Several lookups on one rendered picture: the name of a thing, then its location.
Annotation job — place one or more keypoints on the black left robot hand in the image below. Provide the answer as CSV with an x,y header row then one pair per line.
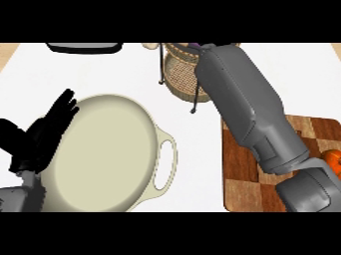
x,y
35,139

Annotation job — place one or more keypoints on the purple object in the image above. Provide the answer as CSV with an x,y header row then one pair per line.
x,y
193,44

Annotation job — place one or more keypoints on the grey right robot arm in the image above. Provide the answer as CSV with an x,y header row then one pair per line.
x,y
246,99

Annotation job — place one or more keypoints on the pale beige object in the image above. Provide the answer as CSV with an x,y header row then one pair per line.
x,y
150,46

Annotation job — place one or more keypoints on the dark grey appliance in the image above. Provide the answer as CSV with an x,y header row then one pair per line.
x,y
84,48

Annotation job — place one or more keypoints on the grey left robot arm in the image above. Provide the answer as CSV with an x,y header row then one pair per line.
x,y
4,200

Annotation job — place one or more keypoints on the wicker tiered basket black frame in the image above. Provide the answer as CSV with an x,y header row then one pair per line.
x,y
180,73

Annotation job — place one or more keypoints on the checkered wooden cutting board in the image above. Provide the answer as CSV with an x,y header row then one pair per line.
x,y
242,166

